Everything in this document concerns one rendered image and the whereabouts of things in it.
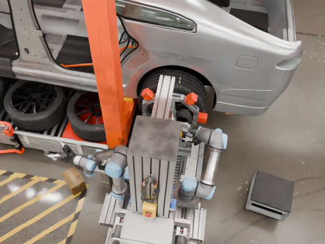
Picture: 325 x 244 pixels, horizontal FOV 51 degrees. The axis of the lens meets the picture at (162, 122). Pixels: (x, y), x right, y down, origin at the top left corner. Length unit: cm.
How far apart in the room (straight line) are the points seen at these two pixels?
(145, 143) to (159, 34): 136
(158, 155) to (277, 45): 162
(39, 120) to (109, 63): 162
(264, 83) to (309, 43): 272
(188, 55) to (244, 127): 171
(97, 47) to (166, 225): 129
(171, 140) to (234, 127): 269
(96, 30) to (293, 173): 287
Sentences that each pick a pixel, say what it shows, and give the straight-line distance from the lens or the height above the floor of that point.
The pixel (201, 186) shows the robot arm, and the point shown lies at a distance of 275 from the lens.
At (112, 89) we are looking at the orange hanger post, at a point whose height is 147.
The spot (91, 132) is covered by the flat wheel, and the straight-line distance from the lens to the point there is 368.
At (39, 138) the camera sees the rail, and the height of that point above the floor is 36.
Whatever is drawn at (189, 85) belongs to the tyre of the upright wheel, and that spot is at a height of 114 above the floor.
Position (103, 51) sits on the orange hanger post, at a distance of 242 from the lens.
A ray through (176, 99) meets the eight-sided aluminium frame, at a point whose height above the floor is 112.
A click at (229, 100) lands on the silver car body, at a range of 339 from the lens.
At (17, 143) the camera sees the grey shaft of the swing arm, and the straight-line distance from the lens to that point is 411.
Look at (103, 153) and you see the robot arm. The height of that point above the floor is 126.
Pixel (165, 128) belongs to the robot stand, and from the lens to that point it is 180.
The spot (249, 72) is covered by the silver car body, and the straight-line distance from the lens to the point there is 310.
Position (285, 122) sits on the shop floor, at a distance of 465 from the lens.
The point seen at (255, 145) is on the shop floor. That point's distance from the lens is 431.
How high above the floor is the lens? 351
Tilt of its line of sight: 55 degrees down
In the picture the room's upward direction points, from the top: 4 degrees clockwise
